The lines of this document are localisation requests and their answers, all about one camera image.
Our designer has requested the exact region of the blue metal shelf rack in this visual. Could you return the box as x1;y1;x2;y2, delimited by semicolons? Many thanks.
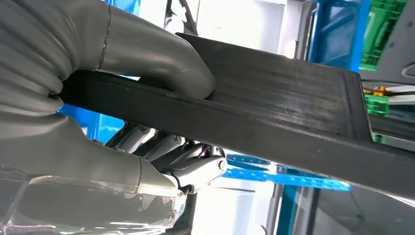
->
57;103;351;235

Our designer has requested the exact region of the green plastic crate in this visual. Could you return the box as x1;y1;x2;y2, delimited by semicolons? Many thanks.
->
359;0;409;118

